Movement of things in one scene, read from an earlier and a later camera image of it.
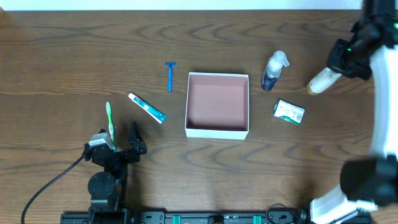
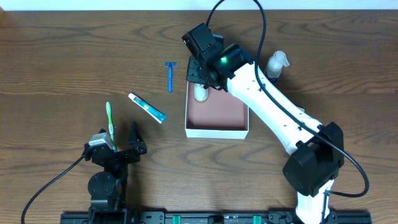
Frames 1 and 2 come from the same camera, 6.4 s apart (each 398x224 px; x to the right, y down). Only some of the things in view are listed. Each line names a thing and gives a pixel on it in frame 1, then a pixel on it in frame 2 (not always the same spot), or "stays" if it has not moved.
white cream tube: x=323 y=81 → x=200 y=93
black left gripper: x=119 y=155 stays
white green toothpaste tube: x=160 y=117 stays
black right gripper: x=347 y=62 → x=193 y=71
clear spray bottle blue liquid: x=273 y=66 stays
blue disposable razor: x=170 y=65 stays
